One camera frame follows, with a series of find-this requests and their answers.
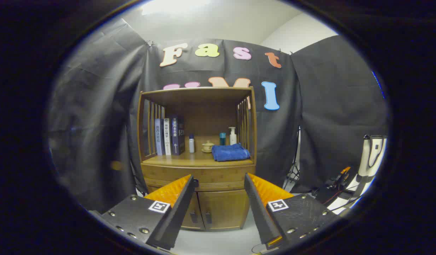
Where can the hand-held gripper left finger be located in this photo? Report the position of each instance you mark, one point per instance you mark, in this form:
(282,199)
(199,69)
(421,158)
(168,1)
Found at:
(179,216)

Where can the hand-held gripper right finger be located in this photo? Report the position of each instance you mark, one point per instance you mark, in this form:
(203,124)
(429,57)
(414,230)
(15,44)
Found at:
(260,216)

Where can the wooden drawer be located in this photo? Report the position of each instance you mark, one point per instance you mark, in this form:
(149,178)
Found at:
(218,175)

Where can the wooden countertop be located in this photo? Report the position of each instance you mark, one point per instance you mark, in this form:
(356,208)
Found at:
(189,160)

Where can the wooden cabinet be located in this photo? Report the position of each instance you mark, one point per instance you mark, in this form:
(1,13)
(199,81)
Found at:
(203,95)

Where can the black tripod stand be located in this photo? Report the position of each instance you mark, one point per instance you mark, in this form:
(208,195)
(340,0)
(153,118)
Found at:
(294,166)

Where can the blue towel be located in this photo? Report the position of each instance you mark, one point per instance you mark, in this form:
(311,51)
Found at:
(230,153)

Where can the white bottle with blue cap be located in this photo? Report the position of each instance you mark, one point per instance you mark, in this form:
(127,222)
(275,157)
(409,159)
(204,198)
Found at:
(191,145)

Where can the beige lidded teacup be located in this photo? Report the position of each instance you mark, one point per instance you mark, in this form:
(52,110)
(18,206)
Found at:
(207,147)

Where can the black and orange device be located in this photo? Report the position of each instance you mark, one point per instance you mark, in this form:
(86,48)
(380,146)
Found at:
(331,191)

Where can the white book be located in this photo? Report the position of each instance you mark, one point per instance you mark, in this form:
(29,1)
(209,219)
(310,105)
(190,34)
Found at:
(167,138)

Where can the dark blue book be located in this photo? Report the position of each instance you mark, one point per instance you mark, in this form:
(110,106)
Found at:
(177,136)

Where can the light blue book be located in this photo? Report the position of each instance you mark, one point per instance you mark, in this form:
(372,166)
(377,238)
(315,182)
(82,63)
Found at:
(159,138)

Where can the white pump bottle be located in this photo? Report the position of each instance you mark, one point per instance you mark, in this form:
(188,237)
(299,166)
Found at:
(232,138)

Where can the teal bottle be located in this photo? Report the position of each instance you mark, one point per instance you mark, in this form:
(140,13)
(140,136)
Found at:
(222,139)

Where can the black backdrop cloth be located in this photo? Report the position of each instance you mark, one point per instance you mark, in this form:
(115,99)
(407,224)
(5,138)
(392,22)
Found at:
(97,124)

